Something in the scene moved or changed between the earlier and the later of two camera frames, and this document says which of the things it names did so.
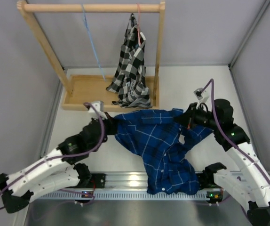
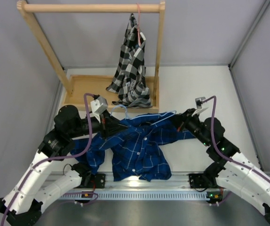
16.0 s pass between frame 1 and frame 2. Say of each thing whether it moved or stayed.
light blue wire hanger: moved
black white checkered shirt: stayed
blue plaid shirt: moved
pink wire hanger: stayed
